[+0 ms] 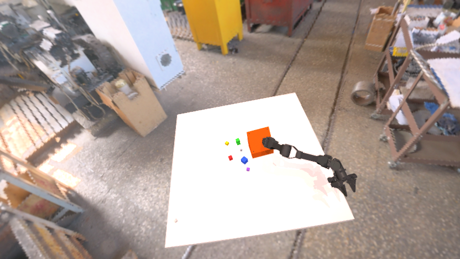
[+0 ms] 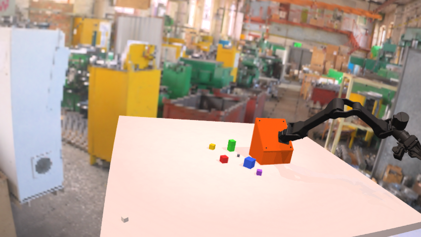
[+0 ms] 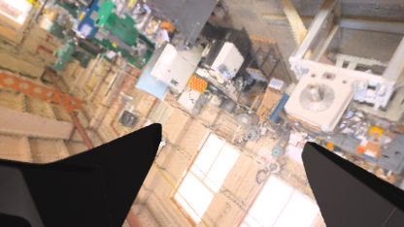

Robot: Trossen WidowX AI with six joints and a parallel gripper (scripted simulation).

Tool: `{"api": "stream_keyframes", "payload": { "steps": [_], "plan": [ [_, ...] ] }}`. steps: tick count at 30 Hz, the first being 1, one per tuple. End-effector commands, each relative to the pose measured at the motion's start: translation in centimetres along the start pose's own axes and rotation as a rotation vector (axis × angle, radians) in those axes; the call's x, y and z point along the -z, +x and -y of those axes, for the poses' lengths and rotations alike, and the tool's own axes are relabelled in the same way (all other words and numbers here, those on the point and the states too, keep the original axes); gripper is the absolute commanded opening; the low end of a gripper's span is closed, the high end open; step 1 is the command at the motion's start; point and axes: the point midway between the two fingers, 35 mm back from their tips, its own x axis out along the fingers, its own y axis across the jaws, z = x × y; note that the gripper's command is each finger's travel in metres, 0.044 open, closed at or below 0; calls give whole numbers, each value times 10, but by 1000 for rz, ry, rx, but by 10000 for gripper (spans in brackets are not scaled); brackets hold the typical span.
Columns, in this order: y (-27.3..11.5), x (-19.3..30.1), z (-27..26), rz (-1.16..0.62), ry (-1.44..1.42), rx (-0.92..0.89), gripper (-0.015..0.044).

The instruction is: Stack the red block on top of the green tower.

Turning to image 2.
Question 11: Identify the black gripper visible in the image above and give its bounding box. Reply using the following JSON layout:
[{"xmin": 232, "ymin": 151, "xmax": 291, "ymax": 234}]
[{"xmin": 397, "ymin": 131, "xmax": 421, "ymax": 160}]

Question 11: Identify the blue block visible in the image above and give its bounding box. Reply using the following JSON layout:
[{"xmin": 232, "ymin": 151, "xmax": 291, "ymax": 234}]
[{"xmin": 243, "ymin": 156, "xmax": 256, "ymax": 169}]

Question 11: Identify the green block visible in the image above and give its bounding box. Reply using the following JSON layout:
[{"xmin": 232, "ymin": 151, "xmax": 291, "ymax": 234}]
[
  {"xmin": 228, "ymin": 139, "xmax": 236, "ymax": 147},
  {"xmin": 227, "ymin": 145, "xmax": 235, "ymax": 152}
]

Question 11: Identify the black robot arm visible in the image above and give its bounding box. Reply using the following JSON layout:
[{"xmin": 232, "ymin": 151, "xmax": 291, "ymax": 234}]
[{"xmin": 278, "ymin": 98, "xmax": 409, "ymax": 161}]

